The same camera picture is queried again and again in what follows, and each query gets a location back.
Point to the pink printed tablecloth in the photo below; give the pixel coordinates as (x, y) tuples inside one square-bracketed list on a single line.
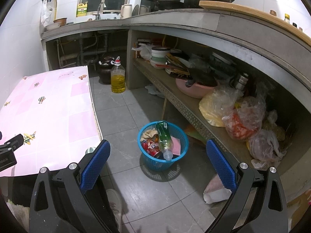
[(48, 116)]

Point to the red cartoon can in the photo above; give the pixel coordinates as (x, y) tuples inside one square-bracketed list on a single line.
[(150, 148)]

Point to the clear bag with red contents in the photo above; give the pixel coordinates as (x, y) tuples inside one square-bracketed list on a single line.
[(240, 123)]

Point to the hanging clear plastic bag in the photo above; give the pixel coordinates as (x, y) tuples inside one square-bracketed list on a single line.
[(45, 12)]

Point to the colourful floor mat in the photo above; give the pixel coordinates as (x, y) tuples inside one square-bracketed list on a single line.
[(194, 133)]

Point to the blue mesh basket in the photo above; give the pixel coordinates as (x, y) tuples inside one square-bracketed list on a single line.
[(155, 162)]

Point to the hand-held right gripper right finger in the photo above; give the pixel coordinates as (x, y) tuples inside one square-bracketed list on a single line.
[(221, 165)]

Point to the dark ceramic jar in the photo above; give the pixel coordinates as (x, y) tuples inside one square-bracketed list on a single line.
[(104, 72)]

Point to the stack of bowls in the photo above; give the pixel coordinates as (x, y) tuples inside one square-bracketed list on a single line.
[(159, 53)]

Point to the green fuzzy mat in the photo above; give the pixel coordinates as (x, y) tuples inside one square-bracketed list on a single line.
[(18, 213)]

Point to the clear crumpled plastic bag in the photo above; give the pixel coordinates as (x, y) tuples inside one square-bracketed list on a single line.
[(264, 145)]

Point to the metal thermos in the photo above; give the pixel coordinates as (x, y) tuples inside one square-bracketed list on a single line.
[(241, 79)]

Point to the metal sink faucet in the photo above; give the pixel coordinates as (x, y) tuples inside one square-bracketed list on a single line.
[(98, 12)]

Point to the metal pot lid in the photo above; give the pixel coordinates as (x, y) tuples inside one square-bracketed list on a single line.
[(141, 9)]

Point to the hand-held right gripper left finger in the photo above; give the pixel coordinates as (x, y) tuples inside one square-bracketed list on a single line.
[(94, 165)]

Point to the white shoe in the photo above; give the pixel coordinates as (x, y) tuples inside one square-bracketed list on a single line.
[(115, 206)]

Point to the cream kettle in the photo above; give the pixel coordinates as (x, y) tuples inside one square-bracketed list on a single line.
[(126, 11)]

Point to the white floor cloth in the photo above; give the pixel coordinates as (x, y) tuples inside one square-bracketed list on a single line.
[(154, 91)]

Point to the white plastic bag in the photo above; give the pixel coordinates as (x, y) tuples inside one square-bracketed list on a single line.
[(145, 52)]

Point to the wooden cutting board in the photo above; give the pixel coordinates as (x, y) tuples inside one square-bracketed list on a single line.
[(243, 8)]

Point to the black frying pan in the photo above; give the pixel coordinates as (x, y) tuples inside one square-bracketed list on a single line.
[(204, 77)]

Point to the green plastic bottle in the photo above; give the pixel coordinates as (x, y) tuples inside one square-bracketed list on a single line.
[(164, 136)]

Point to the concrete kitchen counter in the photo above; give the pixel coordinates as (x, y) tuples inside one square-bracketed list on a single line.
[(170, 17)]

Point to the black wok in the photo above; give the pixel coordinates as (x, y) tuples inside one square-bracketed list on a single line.
[(167, 4)]

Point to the yellow filled plastic bag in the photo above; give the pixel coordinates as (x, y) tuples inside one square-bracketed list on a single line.
[(213, 109)]

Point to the cooking oil bottle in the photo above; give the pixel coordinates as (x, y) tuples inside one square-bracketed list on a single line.
[(118, 80)]

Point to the pink packet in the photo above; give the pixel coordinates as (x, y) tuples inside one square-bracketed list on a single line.
[(176, 145)]

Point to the brown bowl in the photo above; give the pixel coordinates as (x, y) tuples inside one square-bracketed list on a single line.
[(60, 21)]

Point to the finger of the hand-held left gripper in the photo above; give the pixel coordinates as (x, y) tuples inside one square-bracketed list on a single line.
[(17, 140)]

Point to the pink plastic basin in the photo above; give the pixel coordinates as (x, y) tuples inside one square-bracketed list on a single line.
[(192, 89)]

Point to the yellow capped sauce bottle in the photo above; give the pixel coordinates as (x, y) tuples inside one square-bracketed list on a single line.
[(287, 19)]

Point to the yellow dish soap bottle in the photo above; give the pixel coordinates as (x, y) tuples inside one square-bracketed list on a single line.
[(82, 11)]

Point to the perforated edge shelf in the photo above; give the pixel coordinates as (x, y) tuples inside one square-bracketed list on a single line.
[(170, 89)]

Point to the sink drain pipes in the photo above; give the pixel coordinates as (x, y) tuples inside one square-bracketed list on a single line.
[(82, 51)]

